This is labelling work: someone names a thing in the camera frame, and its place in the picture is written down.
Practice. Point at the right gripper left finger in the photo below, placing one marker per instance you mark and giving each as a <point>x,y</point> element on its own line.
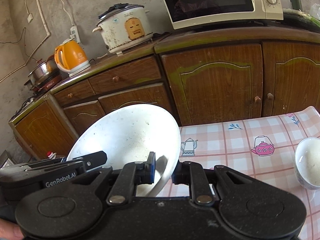
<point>132,175</point>

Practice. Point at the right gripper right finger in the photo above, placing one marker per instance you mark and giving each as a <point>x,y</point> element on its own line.
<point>192,174</point>

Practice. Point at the white bowl green logo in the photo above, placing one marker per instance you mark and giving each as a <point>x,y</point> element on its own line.
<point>129,134</point>

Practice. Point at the blue patterned white bowl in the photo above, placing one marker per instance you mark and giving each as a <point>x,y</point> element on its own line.
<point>306,165</point>

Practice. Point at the person's left hand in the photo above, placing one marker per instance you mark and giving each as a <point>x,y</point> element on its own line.
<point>9,230</point>

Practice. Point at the plastic oil bottle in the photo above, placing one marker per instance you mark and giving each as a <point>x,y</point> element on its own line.
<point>51,155</point>

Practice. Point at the pink plaid tablecloth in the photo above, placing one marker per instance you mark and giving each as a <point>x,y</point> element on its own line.
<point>263,148</point>

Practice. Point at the brown wooden cabinet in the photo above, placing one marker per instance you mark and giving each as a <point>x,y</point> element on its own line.
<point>201,78</point>

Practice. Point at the red induction cooker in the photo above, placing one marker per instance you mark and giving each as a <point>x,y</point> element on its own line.
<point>45,86</point>

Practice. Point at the steel pot with lid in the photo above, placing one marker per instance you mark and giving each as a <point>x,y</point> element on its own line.
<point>43,71</point>

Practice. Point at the orange electric kettle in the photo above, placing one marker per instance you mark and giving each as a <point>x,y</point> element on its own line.
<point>70,57</point>

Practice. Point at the white rice cooker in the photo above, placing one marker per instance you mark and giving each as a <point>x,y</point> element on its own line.
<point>124,26</point>

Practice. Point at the white microwave oven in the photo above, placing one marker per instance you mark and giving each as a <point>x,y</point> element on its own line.
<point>189,13</point>

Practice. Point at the green onion stalk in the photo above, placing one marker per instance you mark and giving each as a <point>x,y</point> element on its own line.
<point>298,17</point>

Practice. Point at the wall power strip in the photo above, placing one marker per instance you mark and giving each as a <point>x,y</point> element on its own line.
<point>75,34</point>

